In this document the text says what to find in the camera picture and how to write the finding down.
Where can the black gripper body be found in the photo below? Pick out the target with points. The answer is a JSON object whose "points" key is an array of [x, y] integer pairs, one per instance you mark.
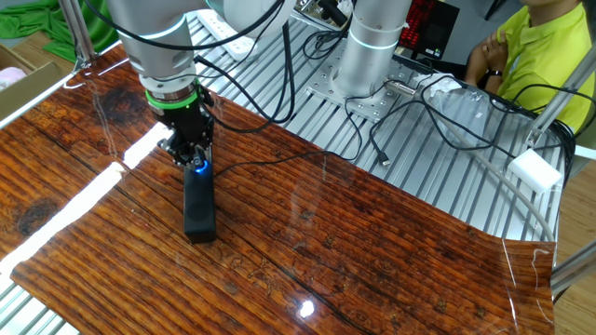
{"points": [[188, 123]]}

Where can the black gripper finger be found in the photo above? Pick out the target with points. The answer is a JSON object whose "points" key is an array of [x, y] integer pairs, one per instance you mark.
{"points": [[206, 156], [179, 153]]}

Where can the black bar speaker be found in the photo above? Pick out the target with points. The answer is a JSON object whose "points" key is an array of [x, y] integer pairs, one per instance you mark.
{"points": [[200, 209]]}

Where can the white power strip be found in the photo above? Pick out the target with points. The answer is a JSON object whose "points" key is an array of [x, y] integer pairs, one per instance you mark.
{"points": [[223, 32]]}

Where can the wood grain table mat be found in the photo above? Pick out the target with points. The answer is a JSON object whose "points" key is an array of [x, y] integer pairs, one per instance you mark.
{"points": [[326, 256]]}

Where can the brown cardboard box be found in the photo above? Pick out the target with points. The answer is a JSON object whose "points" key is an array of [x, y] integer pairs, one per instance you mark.
{"points": [[28, 93]]}

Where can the black cylindrical tool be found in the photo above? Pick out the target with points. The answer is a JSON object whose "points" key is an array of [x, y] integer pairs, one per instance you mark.
{"points": [[333, 11]]}

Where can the pink soft item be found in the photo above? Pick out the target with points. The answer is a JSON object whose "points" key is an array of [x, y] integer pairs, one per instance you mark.
{"points": [[11, 76]]}

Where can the green cloth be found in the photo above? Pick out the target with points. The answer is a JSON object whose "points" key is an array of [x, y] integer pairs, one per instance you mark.
{"points": [[28, 18]]}

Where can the silver metal cylinder connector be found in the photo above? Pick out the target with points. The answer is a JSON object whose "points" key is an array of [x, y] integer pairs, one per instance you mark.
{"points": [[400, 87]]}

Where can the black display red digits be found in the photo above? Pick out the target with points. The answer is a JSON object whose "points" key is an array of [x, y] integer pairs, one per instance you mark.
{"points": [[433, 32]]}

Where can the clear plastic bag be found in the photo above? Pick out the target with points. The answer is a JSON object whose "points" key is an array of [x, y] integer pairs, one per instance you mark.
{"points": [[465, 111]]}

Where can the black wristwatch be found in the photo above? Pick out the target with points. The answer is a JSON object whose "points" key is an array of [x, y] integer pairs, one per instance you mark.
{"points": [[494, 73]]}

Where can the white plastic box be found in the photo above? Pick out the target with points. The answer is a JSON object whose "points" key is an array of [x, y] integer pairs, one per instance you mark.
{"points": [[533, 171]]}

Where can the person in yellow shirt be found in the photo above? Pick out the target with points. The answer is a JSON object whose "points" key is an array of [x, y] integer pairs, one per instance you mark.
{"points": [[545, 51]]}

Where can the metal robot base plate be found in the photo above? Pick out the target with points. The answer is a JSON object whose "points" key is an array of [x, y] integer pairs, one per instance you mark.
{"points": [[335, 100]]}

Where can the aluminium frame post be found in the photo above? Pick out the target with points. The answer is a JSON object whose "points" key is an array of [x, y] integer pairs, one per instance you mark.
{"points": [[575, 270], [563, 93], [74, 28]]}

